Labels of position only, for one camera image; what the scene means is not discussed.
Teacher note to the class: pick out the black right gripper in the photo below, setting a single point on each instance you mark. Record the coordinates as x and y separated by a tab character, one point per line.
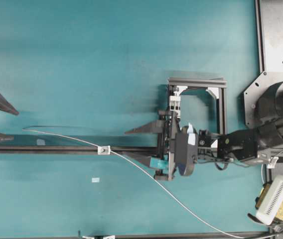
167	126

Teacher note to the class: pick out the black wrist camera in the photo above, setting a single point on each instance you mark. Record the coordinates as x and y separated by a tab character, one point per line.
186	150

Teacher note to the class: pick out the white bracket with hole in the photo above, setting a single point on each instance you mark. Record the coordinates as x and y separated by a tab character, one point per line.
104	150

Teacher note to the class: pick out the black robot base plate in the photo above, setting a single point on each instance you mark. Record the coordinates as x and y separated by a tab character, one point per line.
254	91

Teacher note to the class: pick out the blue tape patch on rail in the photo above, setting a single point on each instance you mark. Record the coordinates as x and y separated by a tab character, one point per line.
40	142

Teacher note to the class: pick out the white wire clamp block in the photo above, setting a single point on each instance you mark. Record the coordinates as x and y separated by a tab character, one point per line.
174	104

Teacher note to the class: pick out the white vented power adapter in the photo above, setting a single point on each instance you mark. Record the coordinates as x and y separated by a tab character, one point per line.
271	201

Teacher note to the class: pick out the black bottom edge rail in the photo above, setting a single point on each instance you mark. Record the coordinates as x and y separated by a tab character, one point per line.
238	235

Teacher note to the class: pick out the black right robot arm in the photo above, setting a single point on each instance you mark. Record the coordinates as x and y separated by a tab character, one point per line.
245	145

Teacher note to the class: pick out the pale tape patch on table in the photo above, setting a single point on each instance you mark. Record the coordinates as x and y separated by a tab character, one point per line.
95	180

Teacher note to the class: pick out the black aluminium frame stand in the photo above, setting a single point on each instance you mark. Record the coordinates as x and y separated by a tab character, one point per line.
201	82

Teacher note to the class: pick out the white corner bracket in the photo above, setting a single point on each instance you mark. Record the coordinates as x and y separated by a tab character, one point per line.
178	90
214	92

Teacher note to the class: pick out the black vertical edge rail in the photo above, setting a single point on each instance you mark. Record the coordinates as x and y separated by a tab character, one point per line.
260	36

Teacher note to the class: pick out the white corner bracket upper right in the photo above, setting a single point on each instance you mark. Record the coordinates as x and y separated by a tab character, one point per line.
214	92

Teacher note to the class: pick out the white corner bracket upper left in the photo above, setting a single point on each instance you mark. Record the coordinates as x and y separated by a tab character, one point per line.
178	90

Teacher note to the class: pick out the long black aluminium rail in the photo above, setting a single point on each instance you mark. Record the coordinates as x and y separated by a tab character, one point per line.
81	150

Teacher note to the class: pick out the white label tag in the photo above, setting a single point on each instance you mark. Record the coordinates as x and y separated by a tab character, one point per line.
272	162

